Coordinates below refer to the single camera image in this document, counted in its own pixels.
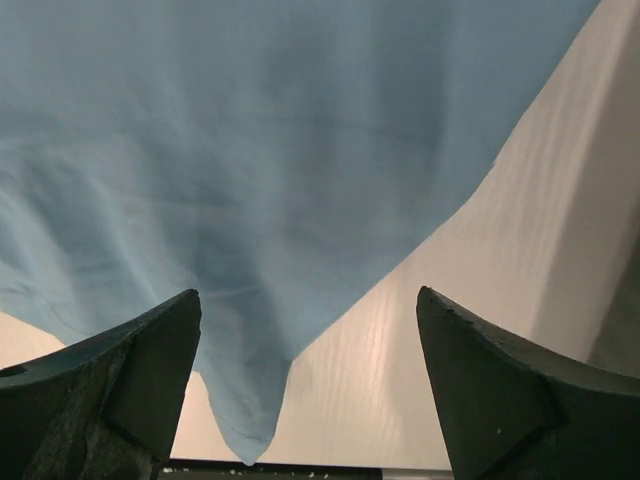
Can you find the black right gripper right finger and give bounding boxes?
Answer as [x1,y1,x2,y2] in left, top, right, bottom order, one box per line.
[416,287,639,479]

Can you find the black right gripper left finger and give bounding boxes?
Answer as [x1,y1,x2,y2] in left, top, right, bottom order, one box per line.
[1,289,202,479]

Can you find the light blue printed t-shirt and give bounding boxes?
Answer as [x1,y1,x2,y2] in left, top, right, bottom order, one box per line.
[1,1,596,464]

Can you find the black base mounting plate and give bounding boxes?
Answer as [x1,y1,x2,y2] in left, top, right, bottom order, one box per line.
[158,459,383,480]

